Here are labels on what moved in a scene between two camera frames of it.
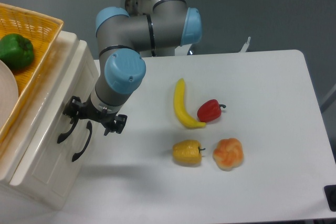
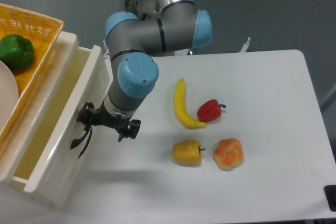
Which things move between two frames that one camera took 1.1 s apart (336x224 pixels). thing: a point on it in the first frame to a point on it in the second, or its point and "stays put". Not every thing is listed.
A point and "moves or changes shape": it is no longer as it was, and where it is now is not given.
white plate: [9, 93] stays put
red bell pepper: [209, 110] stays put
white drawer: [54, 160] moves or changes shape
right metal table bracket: [245, 45] stays put
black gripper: [75, 108] to [88, 114]
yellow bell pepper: [187, 152] stays put
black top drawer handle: [63, 136] to [77, 141]
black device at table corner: [330, 193] stays put
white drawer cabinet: [44, 155] stays put
